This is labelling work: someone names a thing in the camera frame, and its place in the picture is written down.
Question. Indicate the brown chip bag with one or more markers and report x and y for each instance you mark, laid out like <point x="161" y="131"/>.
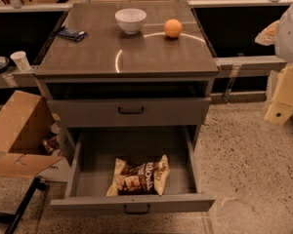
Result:
<point x="133" y="179"/>

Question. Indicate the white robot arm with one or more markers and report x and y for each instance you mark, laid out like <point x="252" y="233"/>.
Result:
<point x="280" y="34"/>

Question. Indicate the closed grey upper drawer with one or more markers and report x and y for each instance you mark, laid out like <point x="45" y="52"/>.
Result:
<point x="129" y="112"/>

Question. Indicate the grey drawer cabinet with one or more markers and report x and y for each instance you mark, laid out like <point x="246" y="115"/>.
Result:
<point x="111" y="64"/>

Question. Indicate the open grey middle drawer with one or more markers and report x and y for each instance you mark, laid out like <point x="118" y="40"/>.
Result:
<point x="93" y="165"/>

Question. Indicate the orange fruit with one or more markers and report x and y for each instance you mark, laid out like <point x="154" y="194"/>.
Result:
<point x="173" y="28"/>

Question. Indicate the white ceramic bowl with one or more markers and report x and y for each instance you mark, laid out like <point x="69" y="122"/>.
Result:
<point x="130" y="20"/>

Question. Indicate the dark blue snack packet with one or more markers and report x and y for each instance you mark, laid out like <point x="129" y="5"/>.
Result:
<point x="71" y="34"/>

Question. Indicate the brown cardboard box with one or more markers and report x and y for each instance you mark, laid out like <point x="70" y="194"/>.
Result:
<point x="25" y="120"/>

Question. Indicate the white paper cup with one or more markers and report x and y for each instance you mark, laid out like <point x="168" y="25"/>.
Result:
<point x="20" y="59"/>

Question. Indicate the black metal stand leg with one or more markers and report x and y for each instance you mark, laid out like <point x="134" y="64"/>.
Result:
<point x="12" y="220"/>

